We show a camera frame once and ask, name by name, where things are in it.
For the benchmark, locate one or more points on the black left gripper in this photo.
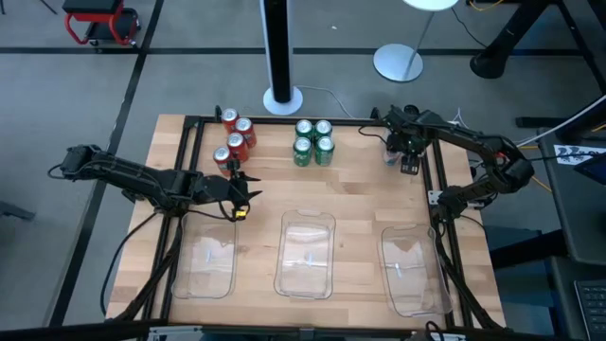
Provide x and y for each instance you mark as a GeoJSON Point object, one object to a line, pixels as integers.
{"type": "Point", "coordinates": [213, 189]}

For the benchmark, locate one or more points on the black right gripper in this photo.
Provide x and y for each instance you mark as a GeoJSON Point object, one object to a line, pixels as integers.
{"type": "Point", "coordinates": [409, 139]}

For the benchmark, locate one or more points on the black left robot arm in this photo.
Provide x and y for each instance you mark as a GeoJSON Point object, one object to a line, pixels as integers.
{"type": "Point", "coordinates": [137, 177]}

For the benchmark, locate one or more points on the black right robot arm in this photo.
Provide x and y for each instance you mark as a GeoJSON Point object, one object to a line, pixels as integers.
{"type": "Point", "coordinates": [473, 139]}

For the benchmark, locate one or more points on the white tape strip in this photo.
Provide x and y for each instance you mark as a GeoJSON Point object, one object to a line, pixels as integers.
{"type": "Point", "coordinates": [208, 256]}
{"type": "Point", "coordinates": [310, 259]}
{"type": "Point", "coordinates": [397, 271]}

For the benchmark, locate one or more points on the clear plastic bin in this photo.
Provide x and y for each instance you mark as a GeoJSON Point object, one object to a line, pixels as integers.
{"type": "Point", "coordinates": [412, 293]}
{"type": "Point", "coordinates": [303, 279]}
{"type": "Point", "coordinates": [203, 279]}

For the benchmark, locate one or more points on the black desk leg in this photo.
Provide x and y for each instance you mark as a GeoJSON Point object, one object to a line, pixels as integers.
{"type": "Point", "coordinates": [492, 61]}

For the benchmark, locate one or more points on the black desk foot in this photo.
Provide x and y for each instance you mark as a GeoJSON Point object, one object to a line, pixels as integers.
{"type": "Point", "coordinates": [525, 251]}
{"type": "Point", "coordinates": [540, 122]}

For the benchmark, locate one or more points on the black white pillar round base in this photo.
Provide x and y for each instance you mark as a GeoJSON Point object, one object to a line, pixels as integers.
{"type": "Point", "coordinates": [279, 47]}

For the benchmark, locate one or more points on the white paper black print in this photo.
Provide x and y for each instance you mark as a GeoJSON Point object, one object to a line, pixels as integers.
{"type": "Point", "coordinates": [577, 154]}

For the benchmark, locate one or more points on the dark grey side desk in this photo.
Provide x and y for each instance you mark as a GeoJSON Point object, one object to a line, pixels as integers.
{"type": "Point", "coordinates": [582, 213]}

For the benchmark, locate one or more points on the dark tablet screen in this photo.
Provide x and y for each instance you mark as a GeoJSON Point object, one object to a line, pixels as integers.
{"type": "Point", "coordinates": [599, 170]}

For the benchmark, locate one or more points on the grey chair base leg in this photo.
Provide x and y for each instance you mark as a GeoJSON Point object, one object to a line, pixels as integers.
{"type": "Point", "coordinates": [14, 210]}

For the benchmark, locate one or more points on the red black rolling stool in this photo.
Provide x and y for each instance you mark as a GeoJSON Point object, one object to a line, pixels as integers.
{"type": "Point", "coordinates": [92, 5]}

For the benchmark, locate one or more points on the black computer keyboard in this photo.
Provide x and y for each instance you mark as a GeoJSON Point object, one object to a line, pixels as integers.
{"type": "Point", "coordinates": [594, 308]}

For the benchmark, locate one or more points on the grey metal mounting bracket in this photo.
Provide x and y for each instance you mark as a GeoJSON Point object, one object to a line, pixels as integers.
{"type": "Point", "coordinates": [434, 196]}

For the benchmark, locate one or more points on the black camera mount crossbar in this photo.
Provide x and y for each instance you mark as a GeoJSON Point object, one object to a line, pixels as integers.
{"type": "Point", "coordinates": [71, 331]}

